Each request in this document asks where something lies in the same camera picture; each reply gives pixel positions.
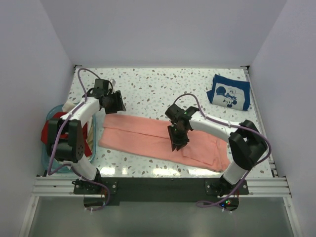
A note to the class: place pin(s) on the salmon pink t-shirt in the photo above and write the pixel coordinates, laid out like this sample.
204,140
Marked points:
149,137

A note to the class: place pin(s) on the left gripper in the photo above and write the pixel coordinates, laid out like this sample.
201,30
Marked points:
118,106

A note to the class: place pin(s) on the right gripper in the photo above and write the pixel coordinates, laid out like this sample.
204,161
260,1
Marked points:
177,142

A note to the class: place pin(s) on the aluminium frame rail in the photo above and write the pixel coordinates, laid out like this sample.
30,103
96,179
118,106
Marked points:
258,187

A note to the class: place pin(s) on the folded blue printed t-shirt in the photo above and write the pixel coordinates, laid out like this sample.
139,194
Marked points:
229,93

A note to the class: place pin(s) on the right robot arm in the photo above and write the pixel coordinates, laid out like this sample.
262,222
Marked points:
246,143

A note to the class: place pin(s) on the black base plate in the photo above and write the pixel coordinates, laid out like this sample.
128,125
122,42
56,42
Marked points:
113,191

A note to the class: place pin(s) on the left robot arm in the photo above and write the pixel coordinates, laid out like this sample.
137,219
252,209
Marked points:
65,140

